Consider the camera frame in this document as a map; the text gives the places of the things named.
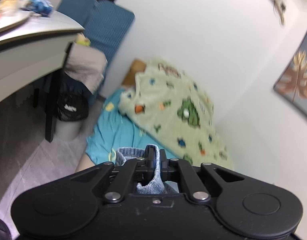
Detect blue denim jeans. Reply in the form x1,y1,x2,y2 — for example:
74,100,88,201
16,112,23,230
115,144,177,194

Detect teal smiley bed sheet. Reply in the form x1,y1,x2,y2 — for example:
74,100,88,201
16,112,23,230
85,88,176,165

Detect green cartoon fleece blanket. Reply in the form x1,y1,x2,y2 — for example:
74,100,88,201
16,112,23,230
119,59,234,169

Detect black-lined waste bin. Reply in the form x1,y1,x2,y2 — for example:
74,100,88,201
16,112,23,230
54,93,89,141

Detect black shoe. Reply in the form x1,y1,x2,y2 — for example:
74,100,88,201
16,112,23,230
0,219,12,240

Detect grey cloth on chair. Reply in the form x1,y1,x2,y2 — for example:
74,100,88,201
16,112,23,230
64,43,107,94

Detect gold leaf framed picture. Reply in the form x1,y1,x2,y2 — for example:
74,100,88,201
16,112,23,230
273,32,307,117

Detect yellow plush toy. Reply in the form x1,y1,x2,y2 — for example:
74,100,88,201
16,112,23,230
75,33,90,47

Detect blue quilted chair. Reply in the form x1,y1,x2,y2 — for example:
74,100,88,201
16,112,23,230
33,0,136,106

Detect white black-edged desk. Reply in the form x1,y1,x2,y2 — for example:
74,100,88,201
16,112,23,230
0,8,85,143

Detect tissue pack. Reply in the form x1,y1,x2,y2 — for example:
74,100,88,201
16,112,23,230
20,0,53,17

